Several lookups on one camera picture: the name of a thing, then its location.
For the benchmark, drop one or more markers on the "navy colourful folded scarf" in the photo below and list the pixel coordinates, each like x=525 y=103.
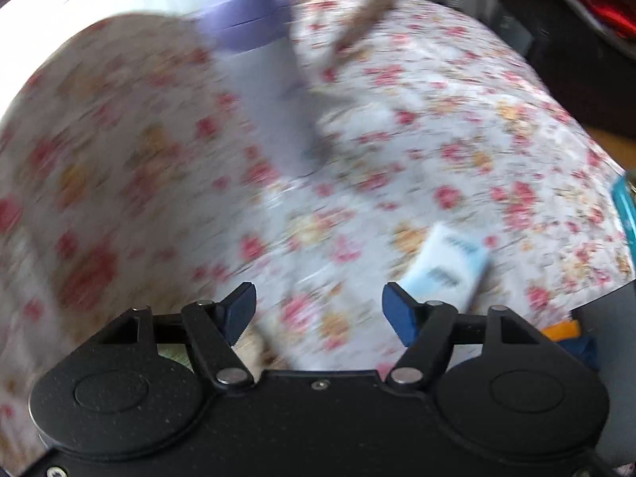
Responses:
x=569 y=336

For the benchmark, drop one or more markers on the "floral tablecloth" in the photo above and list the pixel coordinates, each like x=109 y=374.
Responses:
x=130 y=177

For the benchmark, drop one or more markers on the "black sofa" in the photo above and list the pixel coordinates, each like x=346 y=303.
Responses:
x=587 y=67

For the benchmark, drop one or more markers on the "purple white water bottle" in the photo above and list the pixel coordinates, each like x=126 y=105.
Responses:
x=252 y=41

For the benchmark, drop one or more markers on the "teal rimmed metal tray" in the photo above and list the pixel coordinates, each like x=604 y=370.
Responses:
x=623 y=196

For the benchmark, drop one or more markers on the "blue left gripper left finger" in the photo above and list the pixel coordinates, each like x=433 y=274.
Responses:
x=234 y=313

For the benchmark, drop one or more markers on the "red cushion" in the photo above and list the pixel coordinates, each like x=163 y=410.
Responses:
x=617 y=15

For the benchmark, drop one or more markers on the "black rectangular box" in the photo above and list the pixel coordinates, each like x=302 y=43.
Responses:
x=611 y=321

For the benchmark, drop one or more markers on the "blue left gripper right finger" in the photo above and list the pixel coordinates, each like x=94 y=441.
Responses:
x=402 y=312

